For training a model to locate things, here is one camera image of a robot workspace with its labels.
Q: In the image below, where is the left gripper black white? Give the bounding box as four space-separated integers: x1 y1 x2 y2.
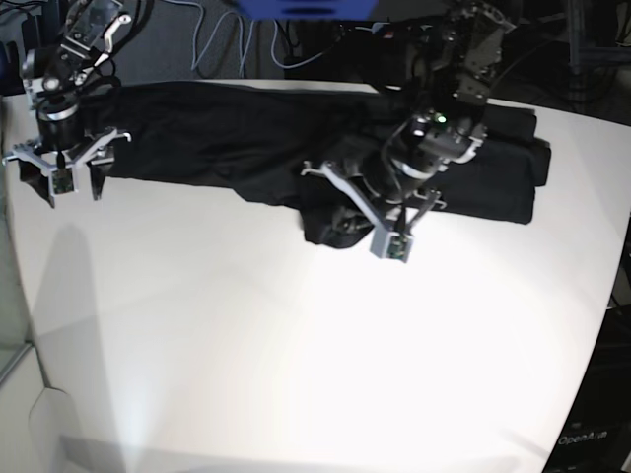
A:
300 147 444 238

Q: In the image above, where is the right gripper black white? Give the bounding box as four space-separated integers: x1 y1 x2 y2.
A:
2 121 132 208

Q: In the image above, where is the blue plastic bin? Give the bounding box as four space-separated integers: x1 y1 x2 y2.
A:
237 0 377 20

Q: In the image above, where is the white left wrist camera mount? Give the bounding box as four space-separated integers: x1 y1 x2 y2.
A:
370 228 414 263

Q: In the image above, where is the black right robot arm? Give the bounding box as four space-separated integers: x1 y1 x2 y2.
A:
2 1 132 207

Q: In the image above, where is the dark navy long-sleeve T-shirt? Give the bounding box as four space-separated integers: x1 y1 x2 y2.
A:
83 82 552 225

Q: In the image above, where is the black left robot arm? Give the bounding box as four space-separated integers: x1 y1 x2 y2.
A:
297 1 533 258

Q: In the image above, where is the black OpenArm labelled case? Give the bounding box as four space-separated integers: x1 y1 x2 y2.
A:
543 305 630 472

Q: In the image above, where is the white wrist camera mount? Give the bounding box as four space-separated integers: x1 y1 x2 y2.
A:
49 168 77 197
370 228 414 263

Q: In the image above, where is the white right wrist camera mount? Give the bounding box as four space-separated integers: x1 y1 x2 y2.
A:
49 168 77 197

